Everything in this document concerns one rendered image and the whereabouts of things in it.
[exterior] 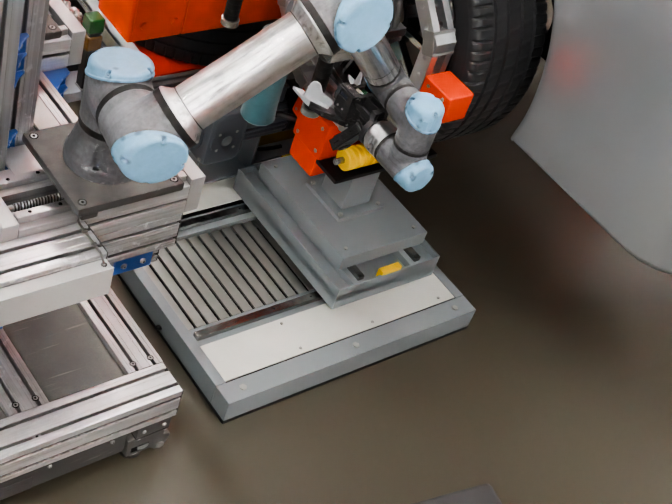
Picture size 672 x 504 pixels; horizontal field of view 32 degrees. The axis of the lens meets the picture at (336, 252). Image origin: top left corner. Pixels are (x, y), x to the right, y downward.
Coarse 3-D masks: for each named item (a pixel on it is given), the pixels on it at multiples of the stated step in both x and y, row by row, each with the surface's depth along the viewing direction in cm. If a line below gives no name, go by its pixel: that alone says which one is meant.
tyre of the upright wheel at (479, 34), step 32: (480, 0) 255; (512, 0) 261; (544, 0) 267; (480, 32) 257; (512, 32) 263; (544, 32) 270; (480, 64) 261; (512, 64) 268; (480, 96) 269; (512, 96) 278; (448, 128) 273; (480, 128) 287
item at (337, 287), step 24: (240, 168) 334; (240, 192) 336; (264, 192) 333; (264, 216) 329; (288, 216) 328; (288, 240) 322; (312, 240) 323; (312, 264) 316; (360, 264) 322; (384, 264) 325; (408, 264) 325; (432, 264) 331; (336, 288) 310; (360, 288) 316; (384, 288) 324
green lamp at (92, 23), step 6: (90, 12) 282; (96, 12) 283; (84, 18) 282; (90, 18) 280; (96, 18) 281; (102, 18) 281; (84, 24) 282; (90, 24) 280; (96, 24) 281; (102, 24) 282; (90, 30) 281; (96, 30) 282; (102, 30) 283
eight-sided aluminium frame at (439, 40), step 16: (288, 0) 293; (416, 0) 256; (432, 0) 254; (432, 16) 254; (448, 16) 257; (432, 32) 255; (448, 32) 257; (432, 48) 256; (448, 48) 258; (304, 64) 295; (416, 64) 261; (432, 64) 259; (304, 80) 295; (416, 80) 263
